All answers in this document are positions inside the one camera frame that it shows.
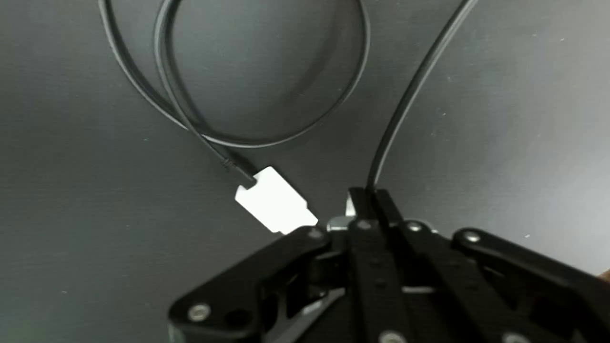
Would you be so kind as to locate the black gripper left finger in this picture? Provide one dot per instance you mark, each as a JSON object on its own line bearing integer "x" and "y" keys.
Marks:
{"x": 288, "y": 291}

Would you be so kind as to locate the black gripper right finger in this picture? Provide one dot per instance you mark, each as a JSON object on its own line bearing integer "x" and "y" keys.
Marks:
{"x": 503, "y": 291}

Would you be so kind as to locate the white charger adapter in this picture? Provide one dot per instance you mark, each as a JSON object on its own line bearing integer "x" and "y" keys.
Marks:
{"x": 275, "y": 202}

